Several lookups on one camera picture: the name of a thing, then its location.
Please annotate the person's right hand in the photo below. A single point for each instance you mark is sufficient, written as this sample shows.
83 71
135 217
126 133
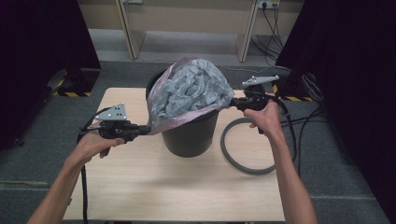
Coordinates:
267 119

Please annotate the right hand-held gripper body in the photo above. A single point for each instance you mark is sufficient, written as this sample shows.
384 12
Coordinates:
256 99

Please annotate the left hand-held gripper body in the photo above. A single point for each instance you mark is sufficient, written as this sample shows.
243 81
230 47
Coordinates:
115 129

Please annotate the person's left hand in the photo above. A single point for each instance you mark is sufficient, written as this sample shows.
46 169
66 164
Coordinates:
93 144

